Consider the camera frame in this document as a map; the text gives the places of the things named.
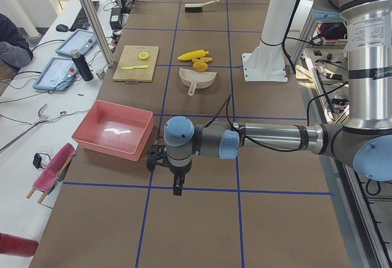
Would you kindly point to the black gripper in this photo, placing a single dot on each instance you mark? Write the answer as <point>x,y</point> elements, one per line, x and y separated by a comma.
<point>177,172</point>

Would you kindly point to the beige plastic dustpan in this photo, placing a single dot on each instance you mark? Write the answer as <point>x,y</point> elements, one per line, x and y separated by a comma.
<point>196,80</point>

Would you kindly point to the toy potato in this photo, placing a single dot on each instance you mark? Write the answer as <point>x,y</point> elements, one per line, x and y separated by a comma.
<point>200,66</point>

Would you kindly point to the toy ginger root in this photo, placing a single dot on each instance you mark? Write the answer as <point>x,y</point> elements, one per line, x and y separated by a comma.
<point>202,60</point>

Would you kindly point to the yellow toy corn cob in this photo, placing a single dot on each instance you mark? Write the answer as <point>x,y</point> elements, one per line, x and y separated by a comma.
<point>193,54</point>

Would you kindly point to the beige hand brush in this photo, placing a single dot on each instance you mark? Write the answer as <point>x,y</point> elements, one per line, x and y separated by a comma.
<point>198,7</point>

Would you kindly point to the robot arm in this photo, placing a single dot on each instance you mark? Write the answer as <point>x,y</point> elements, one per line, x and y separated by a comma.
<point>363,142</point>

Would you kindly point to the pink plastic bin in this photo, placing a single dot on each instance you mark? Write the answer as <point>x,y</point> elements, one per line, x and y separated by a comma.
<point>116,130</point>

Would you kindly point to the yellow plastic knife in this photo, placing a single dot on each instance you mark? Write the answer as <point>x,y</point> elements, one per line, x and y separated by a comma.
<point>135,67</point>

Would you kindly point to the wooden cutting board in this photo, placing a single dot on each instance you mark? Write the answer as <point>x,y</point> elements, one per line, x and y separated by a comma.
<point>129,57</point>

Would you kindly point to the yellow lemon slices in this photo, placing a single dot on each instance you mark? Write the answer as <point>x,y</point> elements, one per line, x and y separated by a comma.
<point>143,56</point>

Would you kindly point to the metal reacher grabber tool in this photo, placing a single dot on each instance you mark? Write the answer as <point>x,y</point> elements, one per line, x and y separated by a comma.
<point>42,118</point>

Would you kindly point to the black water bottle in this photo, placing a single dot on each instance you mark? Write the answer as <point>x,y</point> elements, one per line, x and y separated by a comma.
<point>81,64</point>

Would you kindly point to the teach pendant near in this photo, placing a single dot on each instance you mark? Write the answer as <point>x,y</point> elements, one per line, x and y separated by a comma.
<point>57,75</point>

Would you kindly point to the teach pendant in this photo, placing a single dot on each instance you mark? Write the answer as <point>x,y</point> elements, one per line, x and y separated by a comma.
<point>80,39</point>
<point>57,75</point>

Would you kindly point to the teach pendant far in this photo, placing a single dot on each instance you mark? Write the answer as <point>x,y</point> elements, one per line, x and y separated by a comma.
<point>80,39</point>

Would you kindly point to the red cylinder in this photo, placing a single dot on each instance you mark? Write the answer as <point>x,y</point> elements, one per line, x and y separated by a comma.
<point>18,246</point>

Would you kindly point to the black power adapter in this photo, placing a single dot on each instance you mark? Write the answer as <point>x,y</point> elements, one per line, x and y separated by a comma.
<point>116,18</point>

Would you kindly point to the black computer mouse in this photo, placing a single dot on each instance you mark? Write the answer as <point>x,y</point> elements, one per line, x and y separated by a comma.
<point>62,28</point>

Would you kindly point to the seated person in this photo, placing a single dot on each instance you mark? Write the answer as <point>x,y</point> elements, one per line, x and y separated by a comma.
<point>15,51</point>

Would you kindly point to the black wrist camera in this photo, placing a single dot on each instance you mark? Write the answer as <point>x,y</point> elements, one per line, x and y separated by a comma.
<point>156,156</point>

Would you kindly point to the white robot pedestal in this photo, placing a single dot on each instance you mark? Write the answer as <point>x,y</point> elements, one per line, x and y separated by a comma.
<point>266,63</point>

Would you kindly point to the aluminium frame post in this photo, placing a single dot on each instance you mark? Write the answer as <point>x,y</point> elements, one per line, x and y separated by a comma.
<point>94,21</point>

